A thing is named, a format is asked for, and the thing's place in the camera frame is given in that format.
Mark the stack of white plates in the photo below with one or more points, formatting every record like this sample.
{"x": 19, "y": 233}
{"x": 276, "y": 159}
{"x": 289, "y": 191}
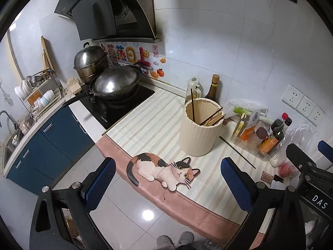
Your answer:
{"x": 22, "y": 89}

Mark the steel sink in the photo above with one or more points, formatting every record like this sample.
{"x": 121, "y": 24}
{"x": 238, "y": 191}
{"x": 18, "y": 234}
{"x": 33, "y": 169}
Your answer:
{"x": 11, "y": 148}

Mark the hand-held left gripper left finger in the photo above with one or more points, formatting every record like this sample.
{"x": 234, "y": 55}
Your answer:
{"x": 100, "y": 185}

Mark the blue kitchen cabinet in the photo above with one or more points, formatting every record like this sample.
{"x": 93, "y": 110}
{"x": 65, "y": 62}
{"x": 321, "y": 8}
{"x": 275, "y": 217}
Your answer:
{"x": 49, "y": 145}

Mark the colourful wall sticker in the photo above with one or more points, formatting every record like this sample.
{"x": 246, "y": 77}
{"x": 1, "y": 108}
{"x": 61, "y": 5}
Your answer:
{"x": 140, "y": 57}

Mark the white wall pipe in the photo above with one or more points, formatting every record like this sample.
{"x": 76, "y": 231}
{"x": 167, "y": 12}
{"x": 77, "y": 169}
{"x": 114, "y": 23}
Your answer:
{"x": 14, "y": 54}

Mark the black wok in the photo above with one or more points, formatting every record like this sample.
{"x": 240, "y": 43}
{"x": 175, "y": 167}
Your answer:
{"x": 114, "y": 96}

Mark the orange label bottle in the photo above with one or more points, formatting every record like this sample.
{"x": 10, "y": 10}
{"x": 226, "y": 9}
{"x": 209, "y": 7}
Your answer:
{"x": 271, "y": 142}

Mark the wooden trivet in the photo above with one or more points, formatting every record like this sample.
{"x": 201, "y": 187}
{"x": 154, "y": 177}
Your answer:
{"x": 75, "y": 86}

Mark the wooden chopsticks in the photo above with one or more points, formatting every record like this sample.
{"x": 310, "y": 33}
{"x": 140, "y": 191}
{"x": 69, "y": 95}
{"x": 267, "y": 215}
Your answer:
{"x": 212, "y": 115}

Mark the metal dish rack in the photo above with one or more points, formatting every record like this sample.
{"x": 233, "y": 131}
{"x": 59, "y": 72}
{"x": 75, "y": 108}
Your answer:
{"x": 41, "y": 96}

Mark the steel bowl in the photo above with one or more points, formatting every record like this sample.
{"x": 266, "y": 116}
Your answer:
{"x": 35, "y": 80}

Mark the grey slipper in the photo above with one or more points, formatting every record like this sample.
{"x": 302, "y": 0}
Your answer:
{"x": 185, "y": 239}
{"x": 164, "y": 241}

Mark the steel faucet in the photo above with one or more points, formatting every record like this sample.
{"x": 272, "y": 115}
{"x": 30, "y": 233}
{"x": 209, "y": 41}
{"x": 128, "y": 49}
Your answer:
{"x": 9, "y": 118}

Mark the small brown box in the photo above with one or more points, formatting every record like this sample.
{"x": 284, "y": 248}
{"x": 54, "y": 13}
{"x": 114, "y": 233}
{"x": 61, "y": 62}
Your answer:
{"x": 267, "y": 176}

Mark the clear plastic tray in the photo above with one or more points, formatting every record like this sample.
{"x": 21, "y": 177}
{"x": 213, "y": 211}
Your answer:
{"x": 249, "y": 145}

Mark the clear plastic bag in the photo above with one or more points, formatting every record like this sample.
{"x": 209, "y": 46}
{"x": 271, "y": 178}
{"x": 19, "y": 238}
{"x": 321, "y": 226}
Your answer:
{"x": 249, "y": 109}

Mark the clear oil bottle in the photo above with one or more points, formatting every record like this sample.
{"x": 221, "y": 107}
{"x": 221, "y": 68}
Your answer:
{"x": 193, "y": 88}

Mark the striped table mat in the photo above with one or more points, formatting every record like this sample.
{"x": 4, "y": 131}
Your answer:
{"x": 156, "y": 127}

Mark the green leek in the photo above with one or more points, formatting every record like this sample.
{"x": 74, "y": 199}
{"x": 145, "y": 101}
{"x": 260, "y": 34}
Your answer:
{"x": 242, "y": 110}

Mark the steel steamer pot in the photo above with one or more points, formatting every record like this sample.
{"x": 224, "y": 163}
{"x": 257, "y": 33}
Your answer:
{"x": 89, "y": 62}

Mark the cream ribbed utensil holder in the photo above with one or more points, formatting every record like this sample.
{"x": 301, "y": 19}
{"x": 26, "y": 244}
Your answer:
{"x": 197, "y": 138}

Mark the wooden cutting board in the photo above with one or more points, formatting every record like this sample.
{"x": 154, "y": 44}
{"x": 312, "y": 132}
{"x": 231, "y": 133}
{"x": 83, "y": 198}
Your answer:
{"x": 46, "y": 54}

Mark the steel wok lid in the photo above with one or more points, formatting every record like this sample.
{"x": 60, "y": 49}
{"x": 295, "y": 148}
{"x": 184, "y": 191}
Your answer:
{"x": 115, "y": 79}

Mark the dark soy sauce bottle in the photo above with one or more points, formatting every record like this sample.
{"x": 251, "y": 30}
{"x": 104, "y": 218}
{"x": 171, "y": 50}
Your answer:
{"x": 213, "y": 89}

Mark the stack of white bowls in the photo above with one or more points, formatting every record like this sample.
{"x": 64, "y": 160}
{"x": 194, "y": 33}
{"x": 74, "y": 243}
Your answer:
{"x": 45, "y": 99}

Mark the clear bag with tomato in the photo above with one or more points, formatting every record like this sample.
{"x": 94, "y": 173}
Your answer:
{"x": 288, "y": 169}

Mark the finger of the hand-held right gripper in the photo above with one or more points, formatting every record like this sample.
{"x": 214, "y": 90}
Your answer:
{"x": 299, "y": 156}
{"x": 326, "y": 149}

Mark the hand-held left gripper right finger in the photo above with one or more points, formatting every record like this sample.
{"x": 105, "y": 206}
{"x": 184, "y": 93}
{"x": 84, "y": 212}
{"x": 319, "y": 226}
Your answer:
{"x": 236, "y": 185}

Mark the white wall socket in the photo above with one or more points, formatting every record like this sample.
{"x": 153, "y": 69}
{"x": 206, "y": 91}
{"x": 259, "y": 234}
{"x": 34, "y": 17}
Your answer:
{"x": 306, "y": 106}
{"x": 292, "y": 96}
{"x": 317, "y": 116}

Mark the black chopstick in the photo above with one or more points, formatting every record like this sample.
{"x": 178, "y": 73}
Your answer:
{"x": 238, "y": 152}
{"x": 193, "y": 106}

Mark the cat-shaped mat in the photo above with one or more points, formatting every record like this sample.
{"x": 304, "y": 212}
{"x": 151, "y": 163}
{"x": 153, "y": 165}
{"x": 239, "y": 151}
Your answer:
{"x": 161, "y": 170}

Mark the black range hood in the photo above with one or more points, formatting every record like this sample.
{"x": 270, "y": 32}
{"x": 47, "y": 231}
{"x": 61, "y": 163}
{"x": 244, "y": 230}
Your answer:
{"x": 104, "y": 7}

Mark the black induction cooktop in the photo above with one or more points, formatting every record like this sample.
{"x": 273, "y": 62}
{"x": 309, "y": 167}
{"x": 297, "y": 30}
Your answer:
{"x": 122, "y": 109}

